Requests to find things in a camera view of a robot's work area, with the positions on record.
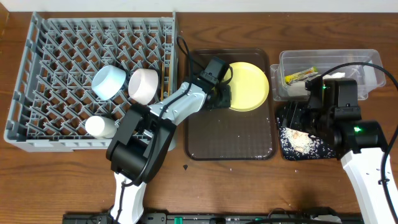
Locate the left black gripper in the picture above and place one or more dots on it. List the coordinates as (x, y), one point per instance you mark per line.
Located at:
(222, 97)

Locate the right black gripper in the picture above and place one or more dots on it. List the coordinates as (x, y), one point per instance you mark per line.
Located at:
(293, 113)

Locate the yellow plate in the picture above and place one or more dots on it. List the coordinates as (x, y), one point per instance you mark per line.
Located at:
(249, 86)

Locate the green orange snack wrapper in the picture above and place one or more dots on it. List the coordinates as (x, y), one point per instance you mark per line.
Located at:
(301, 76)

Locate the wooden chopstick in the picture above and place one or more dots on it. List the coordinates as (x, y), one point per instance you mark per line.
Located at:
(162, 82)
(167, 79)

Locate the white shallow bowl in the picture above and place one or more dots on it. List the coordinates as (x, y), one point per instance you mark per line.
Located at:
(143, 85)

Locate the light blue bowl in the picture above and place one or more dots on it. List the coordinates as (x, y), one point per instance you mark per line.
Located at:
(108, 81)

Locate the white napkin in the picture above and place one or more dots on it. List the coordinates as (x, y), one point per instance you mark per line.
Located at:
(335, 75)

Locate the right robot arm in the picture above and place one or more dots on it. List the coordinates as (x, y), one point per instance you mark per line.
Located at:
(336, 130)

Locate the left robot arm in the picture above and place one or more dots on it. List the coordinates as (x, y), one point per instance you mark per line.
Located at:
(145, 134)

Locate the black waste tray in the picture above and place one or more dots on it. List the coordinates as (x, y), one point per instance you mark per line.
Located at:
(324, 151)

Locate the grey dishwasher rack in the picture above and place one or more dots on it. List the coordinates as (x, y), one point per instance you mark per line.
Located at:
(53, 97)

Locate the food scraps rice pile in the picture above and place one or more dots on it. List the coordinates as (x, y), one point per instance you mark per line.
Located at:
(297, 141)

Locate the dark brown serving tray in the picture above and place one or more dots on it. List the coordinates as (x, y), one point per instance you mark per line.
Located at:
(225, 134)

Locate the clear plastic bin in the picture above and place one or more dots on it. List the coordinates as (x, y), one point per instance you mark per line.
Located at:
(293, 61)

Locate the white cup in rack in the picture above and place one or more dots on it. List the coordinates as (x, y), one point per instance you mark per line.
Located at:
(100, 127)

